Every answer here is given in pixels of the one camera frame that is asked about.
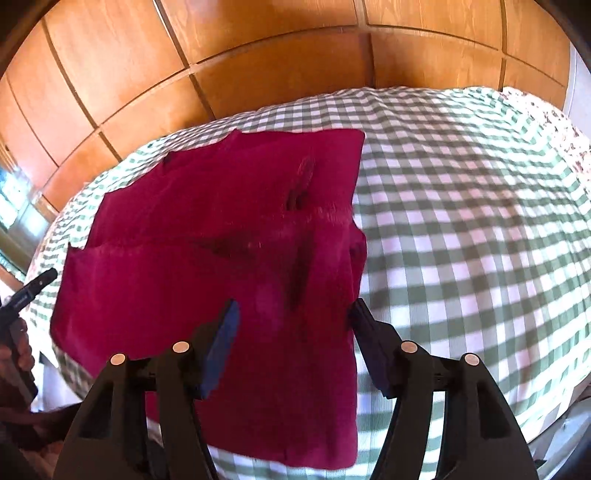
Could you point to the wooden headboard panels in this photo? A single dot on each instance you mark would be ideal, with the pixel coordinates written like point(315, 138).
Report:
point(277, 41)

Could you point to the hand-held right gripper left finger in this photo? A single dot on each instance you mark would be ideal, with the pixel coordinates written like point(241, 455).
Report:
point(224, 341)

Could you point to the person's left forearm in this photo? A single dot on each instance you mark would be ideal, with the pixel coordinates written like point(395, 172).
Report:
point(41, 422)

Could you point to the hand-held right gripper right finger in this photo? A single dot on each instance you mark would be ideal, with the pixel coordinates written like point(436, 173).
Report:
point(374, 350)

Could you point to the green white checkered blanket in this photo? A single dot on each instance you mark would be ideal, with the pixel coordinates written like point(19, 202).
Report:
point(461, 221)

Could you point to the person's left hand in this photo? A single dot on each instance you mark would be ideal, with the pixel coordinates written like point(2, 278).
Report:
point(25, 353)

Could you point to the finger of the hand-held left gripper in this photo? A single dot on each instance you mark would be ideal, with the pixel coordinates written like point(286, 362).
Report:
point(27, 293)

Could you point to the dark red garment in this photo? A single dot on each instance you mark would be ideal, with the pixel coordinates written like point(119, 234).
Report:
point(207, 240)

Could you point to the window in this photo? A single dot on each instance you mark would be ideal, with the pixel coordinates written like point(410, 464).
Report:
point(14, 198)

